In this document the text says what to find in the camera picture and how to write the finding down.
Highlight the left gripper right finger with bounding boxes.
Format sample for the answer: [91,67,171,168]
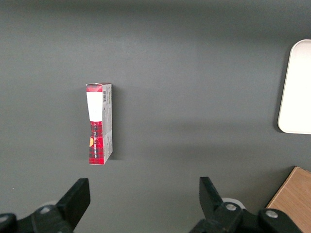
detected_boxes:
[189,176,303,233]

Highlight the beige plastic tray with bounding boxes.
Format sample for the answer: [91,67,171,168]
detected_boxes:
[277,39,311,134]

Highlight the wooden drawer cabinet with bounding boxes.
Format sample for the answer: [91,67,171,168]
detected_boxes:
[266,166,311,233]

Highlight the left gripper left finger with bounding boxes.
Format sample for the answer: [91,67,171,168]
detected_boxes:
[0,178,91,233]

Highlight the red grey carton box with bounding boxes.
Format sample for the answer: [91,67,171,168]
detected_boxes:
[85,82,114,166]

